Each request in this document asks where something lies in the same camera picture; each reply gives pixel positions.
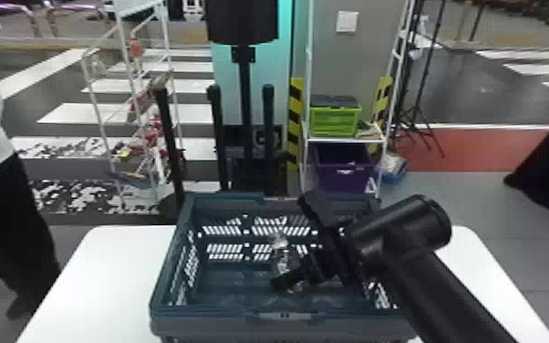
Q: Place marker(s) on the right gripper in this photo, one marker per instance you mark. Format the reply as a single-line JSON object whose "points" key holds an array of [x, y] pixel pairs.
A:
{"points": [[316, 269]]}

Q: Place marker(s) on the clear bottle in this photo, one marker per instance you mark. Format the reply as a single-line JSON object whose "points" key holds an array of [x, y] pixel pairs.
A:
{"points": [[282, 254]]}

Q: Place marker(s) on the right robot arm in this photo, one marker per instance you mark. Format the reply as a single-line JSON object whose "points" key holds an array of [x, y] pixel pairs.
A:
{"points": [[413, 268]]}

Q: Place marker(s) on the blue basket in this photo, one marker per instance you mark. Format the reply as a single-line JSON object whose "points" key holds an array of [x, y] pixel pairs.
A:
{"points": [[236, 297]]}

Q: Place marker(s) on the purple crate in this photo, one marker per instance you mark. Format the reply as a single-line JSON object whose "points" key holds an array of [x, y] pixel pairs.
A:
{"points": [[344, 167]]}

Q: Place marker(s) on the blue bucket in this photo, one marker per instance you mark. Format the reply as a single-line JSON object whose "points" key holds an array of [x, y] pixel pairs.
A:
{"points": [[394, 168]]}

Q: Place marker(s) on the green crate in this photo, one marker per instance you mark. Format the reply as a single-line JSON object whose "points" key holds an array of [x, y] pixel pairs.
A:
{"points": [[334, 120]]}

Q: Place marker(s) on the white shelf trolley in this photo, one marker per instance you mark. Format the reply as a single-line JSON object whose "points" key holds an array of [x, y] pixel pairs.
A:
{"points": [[305, 96]]}

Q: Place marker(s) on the black tripod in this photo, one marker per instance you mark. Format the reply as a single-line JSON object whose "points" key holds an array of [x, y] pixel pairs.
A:
{"points": [[418, 96]]}

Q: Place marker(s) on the yellow black striped post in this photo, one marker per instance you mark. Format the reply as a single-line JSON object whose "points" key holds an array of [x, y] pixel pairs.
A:
{"points": [[381, 100], [295, 119]]}

